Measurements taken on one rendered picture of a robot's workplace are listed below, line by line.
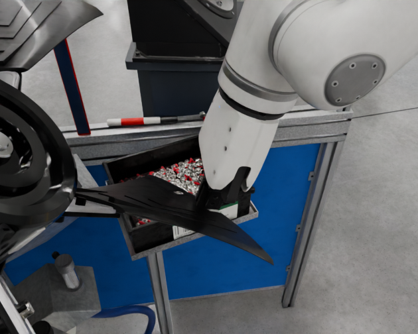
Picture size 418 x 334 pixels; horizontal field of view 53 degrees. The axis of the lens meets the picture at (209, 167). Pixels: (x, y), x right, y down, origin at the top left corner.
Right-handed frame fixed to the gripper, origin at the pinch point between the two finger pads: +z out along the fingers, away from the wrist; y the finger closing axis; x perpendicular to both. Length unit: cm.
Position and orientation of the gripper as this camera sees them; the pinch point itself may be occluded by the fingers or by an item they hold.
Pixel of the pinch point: (211, 194)
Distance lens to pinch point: 53.5
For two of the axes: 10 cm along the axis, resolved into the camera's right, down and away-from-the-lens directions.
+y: 1.5, 6.9, -7.1
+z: -2.9, 7.2, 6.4
